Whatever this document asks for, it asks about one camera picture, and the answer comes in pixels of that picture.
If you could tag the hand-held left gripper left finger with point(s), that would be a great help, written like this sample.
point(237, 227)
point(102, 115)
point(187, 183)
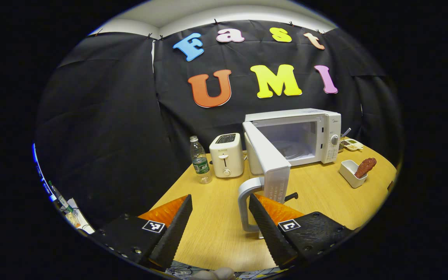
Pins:
point(173, 233)

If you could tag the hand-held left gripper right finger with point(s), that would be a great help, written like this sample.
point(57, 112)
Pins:
point(270, 233)

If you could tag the brown meat piece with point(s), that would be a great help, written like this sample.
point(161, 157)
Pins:
point(365, 167)

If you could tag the white microwave oven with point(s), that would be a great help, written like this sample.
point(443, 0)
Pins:
point(325, 128)

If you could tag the clear plastic water bottle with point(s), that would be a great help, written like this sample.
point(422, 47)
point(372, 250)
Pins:
point(200, 163)

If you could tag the white toaster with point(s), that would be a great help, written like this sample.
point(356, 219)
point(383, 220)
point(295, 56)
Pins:
point(226, 159)

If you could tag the white paper sheet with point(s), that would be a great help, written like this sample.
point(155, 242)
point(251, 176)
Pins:
point(81, 217)

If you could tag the white rectangular dish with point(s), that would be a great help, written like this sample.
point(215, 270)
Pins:
point(347, 171)

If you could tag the metal mesh utensil holder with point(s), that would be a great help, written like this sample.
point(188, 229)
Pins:
point(343, 144)

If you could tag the green marker pen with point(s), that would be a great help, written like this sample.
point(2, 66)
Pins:
point(61, 198)

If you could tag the white divided condiment dish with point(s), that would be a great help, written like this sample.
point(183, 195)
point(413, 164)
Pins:
point(354, 144)

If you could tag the black backdrop cloth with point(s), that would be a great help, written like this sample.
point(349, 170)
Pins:
point(111, 116)

